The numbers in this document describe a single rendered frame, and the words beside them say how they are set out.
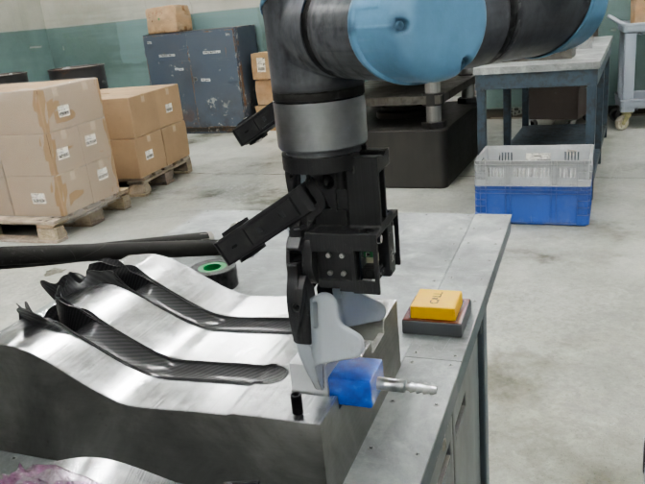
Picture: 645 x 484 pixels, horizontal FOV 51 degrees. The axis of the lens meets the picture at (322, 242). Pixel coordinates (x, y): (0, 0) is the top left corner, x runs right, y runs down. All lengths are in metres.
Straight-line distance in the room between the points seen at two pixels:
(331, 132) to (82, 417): 0.39
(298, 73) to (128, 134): 4.77
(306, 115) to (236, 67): 7.06
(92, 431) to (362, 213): 0.36
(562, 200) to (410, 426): 3.15
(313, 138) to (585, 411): 1.83
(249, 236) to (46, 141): 3.91
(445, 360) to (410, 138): 3.83
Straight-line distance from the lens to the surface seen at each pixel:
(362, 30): 0.44
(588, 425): 2.20
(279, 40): 0.53
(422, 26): 0.42
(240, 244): 0.61
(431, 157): 4.62
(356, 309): 0.65
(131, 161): 5.31
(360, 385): 0.62
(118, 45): 9.13
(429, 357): 0.87
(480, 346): 1.46
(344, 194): 0.56
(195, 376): 0.72
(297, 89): 0.53
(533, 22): 0.52
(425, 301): 0.93
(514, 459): 2.04
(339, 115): 0.53
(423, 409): 0.77
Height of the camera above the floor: 1.22
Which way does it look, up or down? 19 degrees down
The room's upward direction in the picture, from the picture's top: 6 degrees counter-clockwise
